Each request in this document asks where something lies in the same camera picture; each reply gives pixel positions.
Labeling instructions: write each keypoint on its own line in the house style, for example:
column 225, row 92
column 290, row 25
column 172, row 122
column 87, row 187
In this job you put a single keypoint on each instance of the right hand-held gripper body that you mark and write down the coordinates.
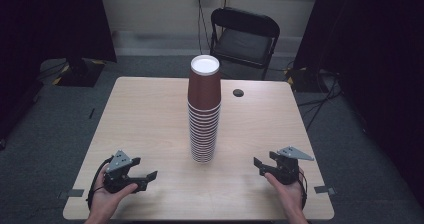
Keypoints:
column 286, row 169

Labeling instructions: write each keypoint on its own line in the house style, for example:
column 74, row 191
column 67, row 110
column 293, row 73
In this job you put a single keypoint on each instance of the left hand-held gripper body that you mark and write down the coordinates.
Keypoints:
column 118, row 175

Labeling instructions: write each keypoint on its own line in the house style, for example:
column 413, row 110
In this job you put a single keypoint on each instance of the stack of brown paper cups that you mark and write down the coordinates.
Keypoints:
column 204, row 94

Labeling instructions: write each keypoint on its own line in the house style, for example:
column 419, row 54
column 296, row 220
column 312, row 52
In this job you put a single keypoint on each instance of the person's right hand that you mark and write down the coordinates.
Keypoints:
column 288, row 194

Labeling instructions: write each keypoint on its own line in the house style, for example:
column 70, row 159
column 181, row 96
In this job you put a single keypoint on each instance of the person's left hand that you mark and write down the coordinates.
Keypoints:
column 108, row 200

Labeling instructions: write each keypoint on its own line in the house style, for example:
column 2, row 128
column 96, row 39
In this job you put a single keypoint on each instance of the grey tape strip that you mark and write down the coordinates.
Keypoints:
column 324, row 189
column 71, row 193

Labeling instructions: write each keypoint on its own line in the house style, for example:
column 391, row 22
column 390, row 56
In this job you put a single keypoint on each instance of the black table grommet cap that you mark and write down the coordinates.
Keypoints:
column 238, row 92

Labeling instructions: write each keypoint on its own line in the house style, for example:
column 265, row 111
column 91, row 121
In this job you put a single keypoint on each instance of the black stand base yellow tape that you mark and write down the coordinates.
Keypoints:
column 305, row 79
column 78, row 72

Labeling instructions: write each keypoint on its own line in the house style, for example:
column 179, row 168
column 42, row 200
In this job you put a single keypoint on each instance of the black folding chair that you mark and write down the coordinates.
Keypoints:
column 245, row 42

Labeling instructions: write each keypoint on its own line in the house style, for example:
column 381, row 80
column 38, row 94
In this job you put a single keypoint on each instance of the black curtain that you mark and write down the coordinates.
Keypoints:
column 50, row 20
column 376, row 50

